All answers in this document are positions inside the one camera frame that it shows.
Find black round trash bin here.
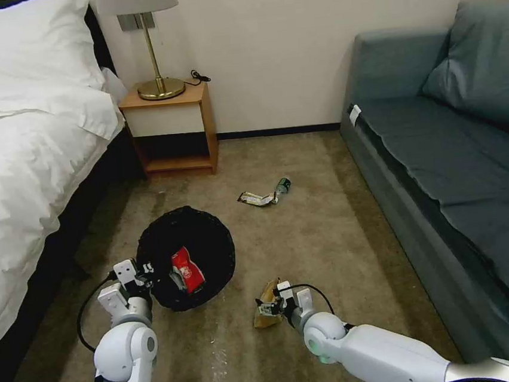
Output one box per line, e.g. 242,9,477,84
131,201,241,316

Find red snack packet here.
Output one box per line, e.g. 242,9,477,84
166,245,209,298

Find green plastic bottle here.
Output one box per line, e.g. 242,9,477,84
272,176,293,198

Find white duvet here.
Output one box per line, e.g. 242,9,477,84
0,80,147,360

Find wooden nightstand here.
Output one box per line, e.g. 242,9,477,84
116,75,221,184

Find brass table lamp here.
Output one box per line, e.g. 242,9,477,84
95,0,189,106

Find teal fabric sofa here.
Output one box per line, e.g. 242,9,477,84
331,17,509,382

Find white pillow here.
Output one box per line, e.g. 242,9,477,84
0,0,109,120

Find teal sofa cushion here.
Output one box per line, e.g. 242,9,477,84
413,0,509,140

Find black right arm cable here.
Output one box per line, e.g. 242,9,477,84
284,280,338,322

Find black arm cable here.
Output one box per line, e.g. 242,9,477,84
284,280,338,322
71,270,126,355

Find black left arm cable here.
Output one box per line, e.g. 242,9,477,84
71,270,126,355

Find black bed frame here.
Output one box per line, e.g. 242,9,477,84
0,0,167,382

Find black cable on nightstand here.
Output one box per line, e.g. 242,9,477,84
190,67,210,87

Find silver wall switch plate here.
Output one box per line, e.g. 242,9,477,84
116,11,158,33

